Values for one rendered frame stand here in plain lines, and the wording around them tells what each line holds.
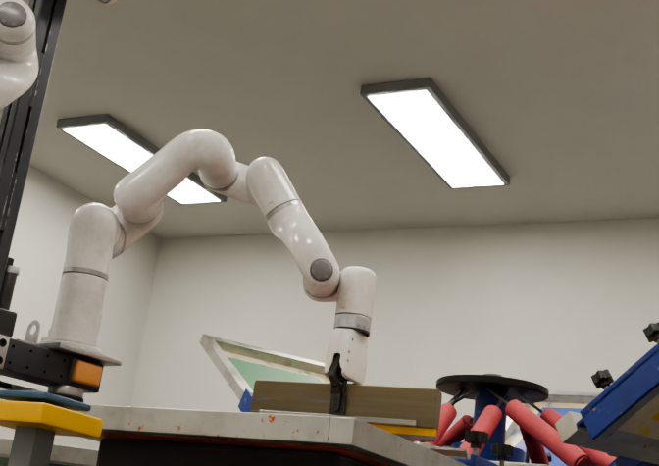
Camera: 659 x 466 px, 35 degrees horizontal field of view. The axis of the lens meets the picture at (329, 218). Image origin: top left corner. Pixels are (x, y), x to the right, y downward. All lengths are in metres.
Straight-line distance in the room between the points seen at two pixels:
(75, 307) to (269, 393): 0.43
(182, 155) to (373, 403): 0.65
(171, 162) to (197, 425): 0.77
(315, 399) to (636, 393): 0.64
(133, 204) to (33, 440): 0.80
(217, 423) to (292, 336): 5.55
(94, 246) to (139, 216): 0.13
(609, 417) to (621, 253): 4.30
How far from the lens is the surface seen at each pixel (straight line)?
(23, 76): 2.04
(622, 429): 2.28
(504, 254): 6.67
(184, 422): 1.61
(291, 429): 1.51
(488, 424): 2.68
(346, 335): 2.07
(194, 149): 2.19
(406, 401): 2.02
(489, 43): 4.58
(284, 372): 3.98
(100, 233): 2.17
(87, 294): 2.14
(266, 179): 2.17
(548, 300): 6.50
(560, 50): 4.62
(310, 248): 2.08
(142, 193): 2.19
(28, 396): 1.50
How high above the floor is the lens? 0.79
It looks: 19 degrees up
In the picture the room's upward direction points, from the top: 7 degrees clockwise
